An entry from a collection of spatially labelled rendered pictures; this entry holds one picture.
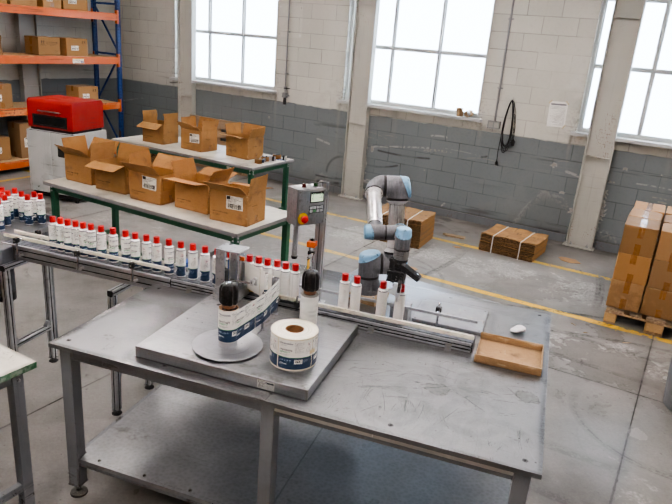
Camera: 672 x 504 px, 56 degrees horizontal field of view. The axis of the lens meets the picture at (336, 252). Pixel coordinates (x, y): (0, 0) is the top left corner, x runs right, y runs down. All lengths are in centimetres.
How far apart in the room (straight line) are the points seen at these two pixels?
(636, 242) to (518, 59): 321
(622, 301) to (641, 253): 46
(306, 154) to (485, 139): 275
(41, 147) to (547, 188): 621
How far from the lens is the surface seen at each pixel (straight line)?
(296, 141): 964
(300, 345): 260
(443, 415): 259
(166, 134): 810
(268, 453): 272
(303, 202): 314
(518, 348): 323
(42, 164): 859
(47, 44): 1036
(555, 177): 819
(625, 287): 597
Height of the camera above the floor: 220
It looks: 19 degrees down
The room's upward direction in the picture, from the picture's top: 5 degrees clockwise
